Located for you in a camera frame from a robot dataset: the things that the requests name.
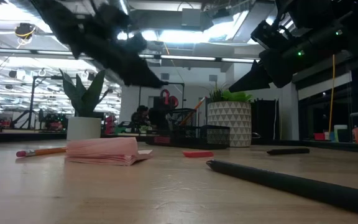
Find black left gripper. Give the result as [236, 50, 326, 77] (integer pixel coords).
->
[78, 5, 170, 89]

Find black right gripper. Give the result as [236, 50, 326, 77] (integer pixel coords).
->
[227, 45, 311, 93]

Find red and black scissors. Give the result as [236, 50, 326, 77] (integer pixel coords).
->
[160, 89, 180, 110]

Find black marker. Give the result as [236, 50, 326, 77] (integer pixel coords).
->
[266, 147, 310, 156]

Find pink sticky note pad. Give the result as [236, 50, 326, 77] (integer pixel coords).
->
[64, 137, 154, 167]

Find red eraser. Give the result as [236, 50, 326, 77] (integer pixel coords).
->
[182, 150, 214, 159]

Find long black pen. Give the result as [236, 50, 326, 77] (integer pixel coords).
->
[206, 159, 358, 218]

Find orange pencil with pink eraser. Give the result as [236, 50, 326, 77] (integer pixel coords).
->
[16, 147, 67, 158]

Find black mesh desk organizer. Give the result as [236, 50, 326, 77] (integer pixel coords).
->
[144, 108, 231, 150]

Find green grass plant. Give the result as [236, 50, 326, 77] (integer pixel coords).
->
[208, 82, 254, 103]

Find person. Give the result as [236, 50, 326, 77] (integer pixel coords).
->
[131, 105, 150, 125]

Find black cabinet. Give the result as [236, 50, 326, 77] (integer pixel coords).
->
[250, 98, 280, 141]

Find triangle patterned planter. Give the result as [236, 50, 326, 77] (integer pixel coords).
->
[206, 101, 252, 148]

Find small green machine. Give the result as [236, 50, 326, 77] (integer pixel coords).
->
[115, 120, 142, 134]

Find long tube light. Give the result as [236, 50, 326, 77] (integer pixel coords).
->
[138, 54, 260, 64]

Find dark green snake plant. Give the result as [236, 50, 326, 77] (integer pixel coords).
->
[59, 68, 111, 118]

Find red background object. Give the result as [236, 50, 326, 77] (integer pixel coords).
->
[104, 114, 117, 135]

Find grey ceiling box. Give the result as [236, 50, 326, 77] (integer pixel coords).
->
[181, 8, 202, 27]

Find white plant pot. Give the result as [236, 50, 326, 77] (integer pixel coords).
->
[66, 116, 102, 141]

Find black metal frame rig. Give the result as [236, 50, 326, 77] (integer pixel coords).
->
[137, 81, 186, 125]
[28, 75, 74, 130]

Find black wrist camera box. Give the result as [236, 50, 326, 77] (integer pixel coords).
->
[250, 20, 291, 50]

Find yellow hanging cable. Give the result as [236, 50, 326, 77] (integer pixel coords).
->
[328, 54, 336, 133]

